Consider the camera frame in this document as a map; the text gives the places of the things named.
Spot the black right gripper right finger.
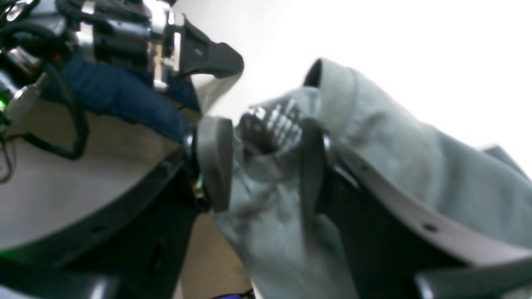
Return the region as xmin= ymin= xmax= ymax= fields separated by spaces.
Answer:
xmin=301 ymin=120 xmax=531 ymax=299

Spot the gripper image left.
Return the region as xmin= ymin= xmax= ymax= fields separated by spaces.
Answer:
xmin=76 ymin=0 xmax=244 ymax=90

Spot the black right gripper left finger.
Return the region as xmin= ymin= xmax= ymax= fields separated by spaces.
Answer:
xmin=1 ymin=118 xmax=215 ymax=299

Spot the dark grey t-shirt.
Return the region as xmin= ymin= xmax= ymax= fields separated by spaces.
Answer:
xmin=197 ymin=59 xmax=531 ymax=299

